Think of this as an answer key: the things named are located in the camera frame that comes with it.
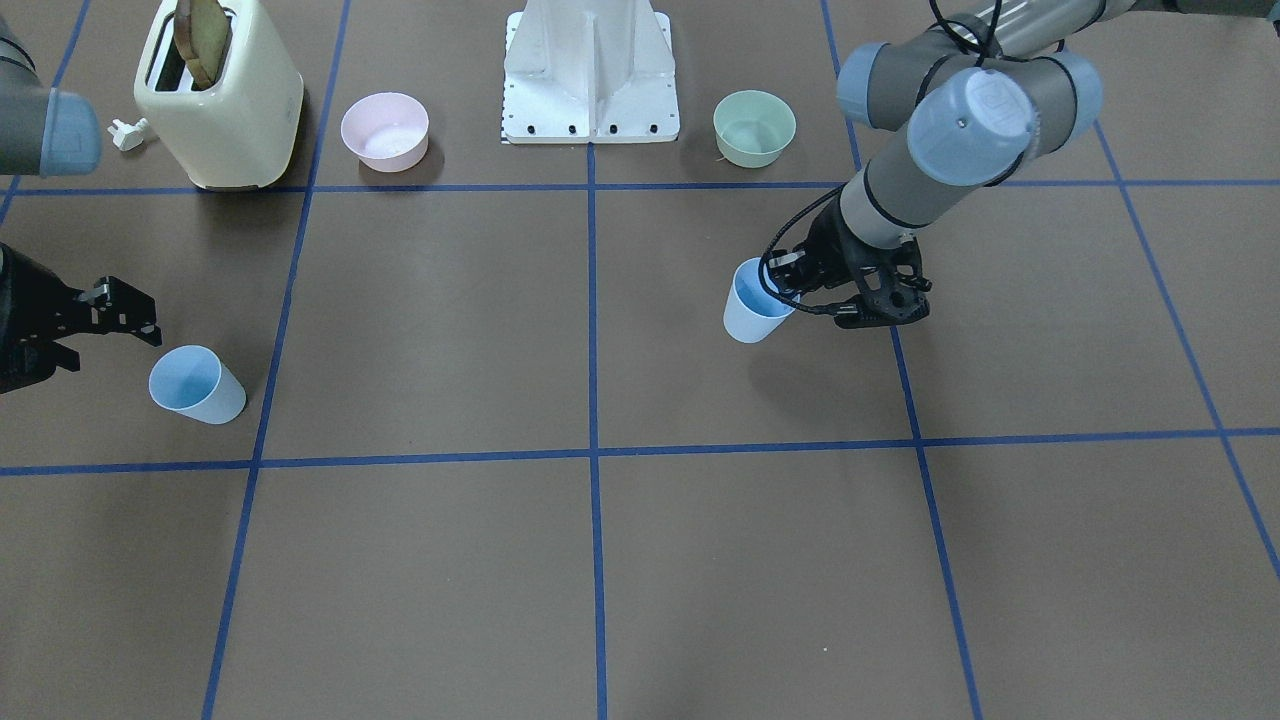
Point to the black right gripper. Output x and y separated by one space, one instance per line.
22 312

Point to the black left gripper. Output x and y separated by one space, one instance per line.
829 247

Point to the light blue cup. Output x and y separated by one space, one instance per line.
752 310
192 381

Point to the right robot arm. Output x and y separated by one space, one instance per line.
49 132

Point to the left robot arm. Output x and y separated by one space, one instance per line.
970 101

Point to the green bowl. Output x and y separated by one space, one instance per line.
753 128

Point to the white power plug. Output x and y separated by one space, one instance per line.
127 136

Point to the cream toaster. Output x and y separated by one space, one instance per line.
239 134

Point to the toast slice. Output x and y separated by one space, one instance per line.
202 38

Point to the pink bowl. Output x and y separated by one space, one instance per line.
388 132

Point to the white metal mount base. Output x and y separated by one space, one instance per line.
589 72

